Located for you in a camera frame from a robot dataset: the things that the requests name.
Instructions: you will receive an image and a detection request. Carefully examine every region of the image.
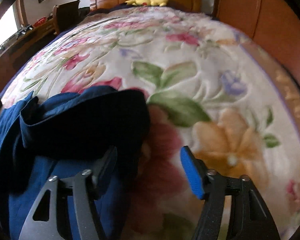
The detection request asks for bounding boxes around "navy blue suit jacket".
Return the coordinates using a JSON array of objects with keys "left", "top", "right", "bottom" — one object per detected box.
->
[{"left": 0, "top": 86, "right": 150, "bottom": 239}]

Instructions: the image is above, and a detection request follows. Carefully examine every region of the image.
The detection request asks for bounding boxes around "wooden chair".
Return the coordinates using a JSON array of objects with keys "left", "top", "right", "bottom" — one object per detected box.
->
[{"left": 52, "top": 0, "right": 80, "bottom": 35}]

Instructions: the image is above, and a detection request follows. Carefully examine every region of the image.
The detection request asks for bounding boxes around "wooden desk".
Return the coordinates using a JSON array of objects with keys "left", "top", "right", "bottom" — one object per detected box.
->
[{"left": 0, "top": 20, "right": 55, "bottom": 92}]

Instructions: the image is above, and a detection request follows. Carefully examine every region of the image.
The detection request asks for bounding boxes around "floral bed blanket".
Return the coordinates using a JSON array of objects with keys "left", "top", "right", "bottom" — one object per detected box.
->
[{"left": 1, "top": 7, "right": 300, "bottom": 239}]

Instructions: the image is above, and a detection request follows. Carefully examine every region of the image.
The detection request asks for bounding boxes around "red basket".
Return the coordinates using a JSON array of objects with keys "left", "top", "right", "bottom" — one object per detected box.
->
[{"left": 32, "top": 17, "right": 47, "bottom": 28}]

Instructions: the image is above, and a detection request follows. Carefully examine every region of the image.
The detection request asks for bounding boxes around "wooden louvered wardrobe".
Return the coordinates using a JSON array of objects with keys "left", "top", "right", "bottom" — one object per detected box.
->
[{"left": 212, "top": 0, "right": 300, "bottom": 86}]

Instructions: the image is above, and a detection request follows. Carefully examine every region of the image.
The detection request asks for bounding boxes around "black device on desk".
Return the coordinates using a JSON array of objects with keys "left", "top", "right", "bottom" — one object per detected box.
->
[{"left": 15, "top": 24, "right": 34, "bottom": 37}]

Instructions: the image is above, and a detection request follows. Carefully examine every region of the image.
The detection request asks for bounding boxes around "yellow pikachu plush toy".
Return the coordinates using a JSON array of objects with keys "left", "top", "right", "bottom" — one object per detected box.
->
[{"left": 126, "top": 0, "right": 168, "bottom": 7}]

